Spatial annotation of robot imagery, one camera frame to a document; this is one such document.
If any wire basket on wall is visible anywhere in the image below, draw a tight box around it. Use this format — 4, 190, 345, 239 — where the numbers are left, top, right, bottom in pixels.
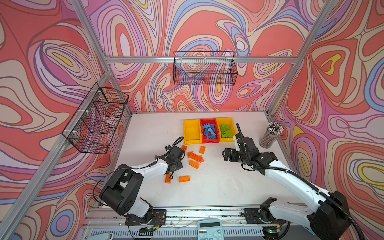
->
173, 50, 238, 86
62, 83, 129, 154

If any right yellow plastic bin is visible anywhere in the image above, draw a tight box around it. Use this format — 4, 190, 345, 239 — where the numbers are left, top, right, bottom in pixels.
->
216, 118, 237, 143

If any light blue calculator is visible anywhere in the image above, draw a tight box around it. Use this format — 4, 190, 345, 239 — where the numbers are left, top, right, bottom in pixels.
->
197, 219, 224, 240

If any left yellow plastic bin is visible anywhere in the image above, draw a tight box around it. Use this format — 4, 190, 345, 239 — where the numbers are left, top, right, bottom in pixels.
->
183, 120, 202, 145

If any red plastic bin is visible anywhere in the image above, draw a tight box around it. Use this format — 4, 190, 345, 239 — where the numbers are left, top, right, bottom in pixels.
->
200, 119, 220, 144

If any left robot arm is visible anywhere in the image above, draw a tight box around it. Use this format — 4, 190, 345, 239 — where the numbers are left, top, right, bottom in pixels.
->
99, 137, 186, 219

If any green lego brick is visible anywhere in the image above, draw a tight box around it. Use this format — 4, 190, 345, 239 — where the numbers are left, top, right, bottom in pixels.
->
220, 124, 233, 138

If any orange lego chassis plate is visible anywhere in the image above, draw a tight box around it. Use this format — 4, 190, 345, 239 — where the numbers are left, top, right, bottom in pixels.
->
187, 151, 204, 163

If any wire basket on back wall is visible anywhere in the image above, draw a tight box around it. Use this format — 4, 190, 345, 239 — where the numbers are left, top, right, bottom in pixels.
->
173, 50, 238, 86

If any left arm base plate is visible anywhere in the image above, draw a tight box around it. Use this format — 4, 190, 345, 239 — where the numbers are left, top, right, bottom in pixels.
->
125, 209, 167, 227

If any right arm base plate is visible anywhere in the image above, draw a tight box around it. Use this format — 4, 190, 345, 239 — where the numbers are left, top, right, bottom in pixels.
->
240, 208, 287, 225

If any wire basket on left wall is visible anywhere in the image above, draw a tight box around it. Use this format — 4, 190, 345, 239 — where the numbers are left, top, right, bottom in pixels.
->
62, 83, 129, 154

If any yellow plastic bin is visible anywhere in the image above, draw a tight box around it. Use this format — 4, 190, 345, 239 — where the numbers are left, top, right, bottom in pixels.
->
216, 118, 237, 143
183, 120, 202, 145

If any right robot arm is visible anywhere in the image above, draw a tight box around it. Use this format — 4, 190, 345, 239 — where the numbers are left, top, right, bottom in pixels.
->
222, 125, 365, 240

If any orange lego brick studs up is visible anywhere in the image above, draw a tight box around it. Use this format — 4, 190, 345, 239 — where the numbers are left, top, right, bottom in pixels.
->
199, 146, 206, 155

